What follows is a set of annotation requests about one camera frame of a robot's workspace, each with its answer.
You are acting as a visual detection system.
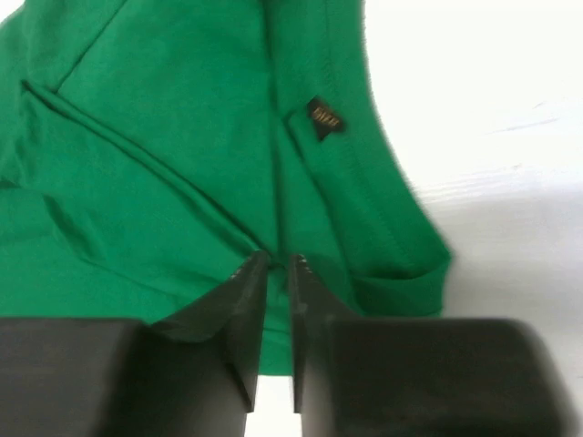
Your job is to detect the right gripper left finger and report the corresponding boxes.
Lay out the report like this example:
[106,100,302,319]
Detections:
[1,251,267,436]

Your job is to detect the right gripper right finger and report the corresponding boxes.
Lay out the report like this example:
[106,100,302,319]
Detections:
[288,255,578,437]

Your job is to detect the green t shirt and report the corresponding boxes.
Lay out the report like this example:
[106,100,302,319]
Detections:
[1,1,450,375]

